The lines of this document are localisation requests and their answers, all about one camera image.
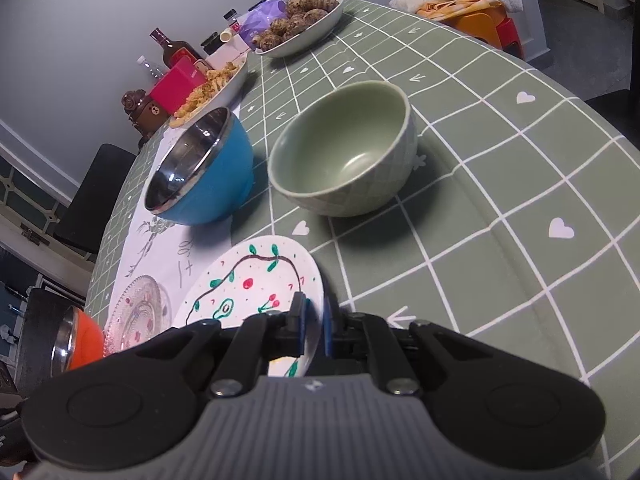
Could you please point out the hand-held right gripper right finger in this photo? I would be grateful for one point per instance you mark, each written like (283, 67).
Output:
(330, 330)

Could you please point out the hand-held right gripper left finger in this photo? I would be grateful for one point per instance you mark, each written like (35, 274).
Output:
(302, 320)

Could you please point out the white painted plate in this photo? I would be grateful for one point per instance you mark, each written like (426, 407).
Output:
(250, 280)

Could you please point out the stainless steel bowl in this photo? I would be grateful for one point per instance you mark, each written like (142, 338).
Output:
(225, 180)

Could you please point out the orange steel bowl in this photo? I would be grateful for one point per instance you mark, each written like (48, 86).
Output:
(87, 342)

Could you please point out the white printed table runner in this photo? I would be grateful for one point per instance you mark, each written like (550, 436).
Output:
(160, 245)

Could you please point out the clear glass painted plate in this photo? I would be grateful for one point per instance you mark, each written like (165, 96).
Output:
(137, 315)

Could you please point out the green ceramic bowl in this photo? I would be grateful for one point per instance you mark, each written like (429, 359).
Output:
(345, 150)

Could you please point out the green checked tablecloth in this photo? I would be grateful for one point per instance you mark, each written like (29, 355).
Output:
(500, 160)

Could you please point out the plate of fries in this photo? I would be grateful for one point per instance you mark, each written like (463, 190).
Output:
(212, 90)

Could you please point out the red box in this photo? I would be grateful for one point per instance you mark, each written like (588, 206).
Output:
(175, 85)

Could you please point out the white box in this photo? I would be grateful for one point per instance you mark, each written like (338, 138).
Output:
(227, 55)

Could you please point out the small dark jar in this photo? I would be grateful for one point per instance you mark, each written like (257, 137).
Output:
(211, 44)

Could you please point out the plate of taro roots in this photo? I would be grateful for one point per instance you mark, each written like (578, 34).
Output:
(295, 25)

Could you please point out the clear plastic bottle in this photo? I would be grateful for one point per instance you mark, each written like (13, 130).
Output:
(149, 67)

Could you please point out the dark liquor bottle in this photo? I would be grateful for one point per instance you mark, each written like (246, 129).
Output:
(177, 50)

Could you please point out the purple bag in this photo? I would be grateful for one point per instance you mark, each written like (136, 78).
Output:
(262, 22)

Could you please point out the small black-capped bottle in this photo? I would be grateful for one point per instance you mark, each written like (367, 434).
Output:
(231, 17)

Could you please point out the orange stool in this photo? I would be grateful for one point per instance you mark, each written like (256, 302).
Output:
(480, 30)

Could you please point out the orange striped cloth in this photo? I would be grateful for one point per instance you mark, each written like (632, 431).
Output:
(450, 8)

